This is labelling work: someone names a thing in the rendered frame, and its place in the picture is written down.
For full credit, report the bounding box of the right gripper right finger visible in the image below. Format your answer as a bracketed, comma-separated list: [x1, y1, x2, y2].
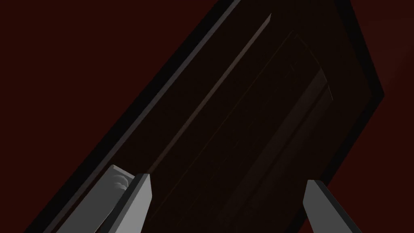
[302, 180, 363, 233]

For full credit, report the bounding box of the grey door handle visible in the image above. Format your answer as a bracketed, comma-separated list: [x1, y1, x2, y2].
[55, 164, 135, 233]

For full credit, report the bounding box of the dark brown door leaf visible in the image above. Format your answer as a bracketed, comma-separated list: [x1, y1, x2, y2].
[42, 0, 372, 233]

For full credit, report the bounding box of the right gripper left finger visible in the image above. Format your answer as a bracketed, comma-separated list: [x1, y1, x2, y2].
[101, 173, 152, 233]

